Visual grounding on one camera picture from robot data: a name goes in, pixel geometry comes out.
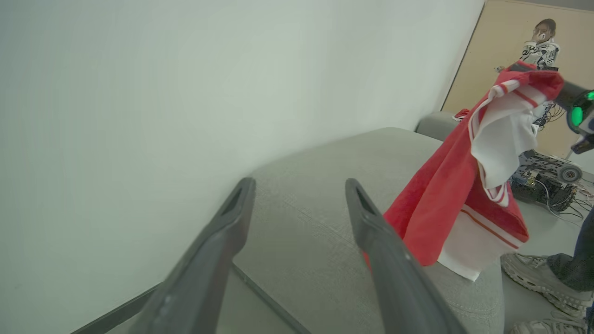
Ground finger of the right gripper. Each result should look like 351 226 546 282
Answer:
509 62 586 110

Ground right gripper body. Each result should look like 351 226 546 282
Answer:
566 88 594 154

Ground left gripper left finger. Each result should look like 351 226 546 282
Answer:
130 177 257 334

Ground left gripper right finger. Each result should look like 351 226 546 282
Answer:
345 179 467 334

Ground red white striped jersey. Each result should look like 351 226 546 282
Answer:
362 63 566 282

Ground grey fabric sofa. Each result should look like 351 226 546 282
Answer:
232 111 506 334

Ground person in patterned shirt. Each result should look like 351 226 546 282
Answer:
494 19 561 72

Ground beige wooden board panel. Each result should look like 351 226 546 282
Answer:
441 0 594 159

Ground dark trouser leg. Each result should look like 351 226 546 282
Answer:
547 208 594 293

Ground black floor cables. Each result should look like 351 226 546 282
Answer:
534 174 594 228

